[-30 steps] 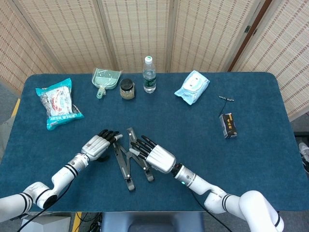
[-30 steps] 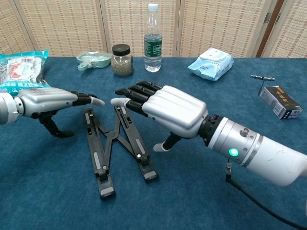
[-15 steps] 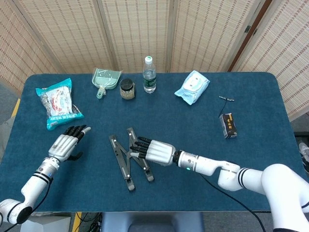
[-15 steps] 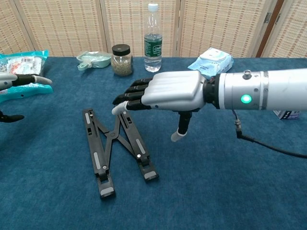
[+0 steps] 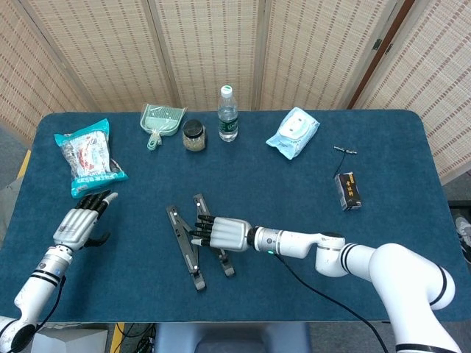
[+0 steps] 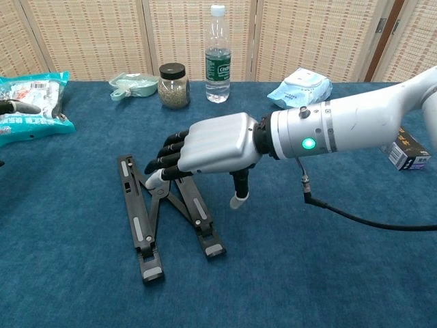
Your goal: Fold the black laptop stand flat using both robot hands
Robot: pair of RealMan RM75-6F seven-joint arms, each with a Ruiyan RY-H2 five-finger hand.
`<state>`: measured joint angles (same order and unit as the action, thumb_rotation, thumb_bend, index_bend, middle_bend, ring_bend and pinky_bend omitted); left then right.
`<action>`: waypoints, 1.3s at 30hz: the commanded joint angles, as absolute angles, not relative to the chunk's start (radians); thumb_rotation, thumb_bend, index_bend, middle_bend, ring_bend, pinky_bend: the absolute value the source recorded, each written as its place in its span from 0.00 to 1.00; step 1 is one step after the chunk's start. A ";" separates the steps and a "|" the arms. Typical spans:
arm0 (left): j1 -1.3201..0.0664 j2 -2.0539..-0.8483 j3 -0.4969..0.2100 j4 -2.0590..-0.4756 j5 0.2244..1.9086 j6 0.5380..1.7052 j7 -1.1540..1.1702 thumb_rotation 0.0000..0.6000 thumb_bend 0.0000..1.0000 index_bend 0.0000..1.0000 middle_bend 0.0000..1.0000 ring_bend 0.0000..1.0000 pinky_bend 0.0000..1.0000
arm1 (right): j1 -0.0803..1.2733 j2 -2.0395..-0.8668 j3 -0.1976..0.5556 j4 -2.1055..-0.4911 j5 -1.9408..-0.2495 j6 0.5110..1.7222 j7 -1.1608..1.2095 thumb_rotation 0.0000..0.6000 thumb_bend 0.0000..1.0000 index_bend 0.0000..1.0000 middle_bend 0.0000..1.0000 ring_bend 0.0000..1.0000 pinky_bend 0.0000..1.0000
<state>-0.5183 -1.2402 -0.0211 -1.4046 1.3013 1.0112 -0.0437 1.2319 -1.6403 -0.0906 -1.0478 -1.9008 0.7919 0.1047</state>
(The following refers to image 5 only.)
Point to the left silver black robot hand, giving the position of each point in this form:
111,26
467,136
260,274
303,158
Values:
73,228

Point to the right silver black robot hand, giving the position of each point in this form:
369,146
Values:
230,235

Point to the black folding laptop stand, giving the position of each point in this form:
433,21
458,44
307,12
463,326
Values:
180,235

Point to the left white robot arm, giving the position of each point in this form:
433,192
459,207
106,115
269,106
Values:
33,287

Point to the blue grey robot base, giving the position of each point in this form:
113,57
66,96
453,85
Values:
232,338

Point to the blue table mat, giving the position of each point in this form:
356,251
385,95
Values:
257,176

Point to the teal snack bag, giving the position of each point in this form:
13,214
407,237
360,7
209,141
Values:
88,154

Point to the glass jar black lid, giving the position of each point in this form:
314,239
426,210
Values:
194,138

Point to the clear water bottle green label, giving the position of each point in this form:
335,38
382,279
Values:
228,121

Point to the light blue wet wipes pack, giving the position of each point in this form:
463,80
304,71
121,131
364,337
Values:
294,132

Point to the small black carton box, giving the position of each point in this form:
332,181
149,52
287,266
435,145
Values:
349,191

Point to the green mini dustpan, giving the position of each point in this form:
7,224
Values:
162,121

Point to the woven bamboo folding screen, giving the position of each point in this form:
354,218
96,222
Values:
206,55

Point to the grey sneaker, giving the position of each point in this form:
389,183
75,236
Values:
464,239

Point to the black screen hinge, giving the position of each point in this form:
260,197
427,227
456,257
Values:
389,49
377,44

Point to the brown wooden post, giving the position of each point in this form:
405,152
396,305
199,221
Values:
382,51

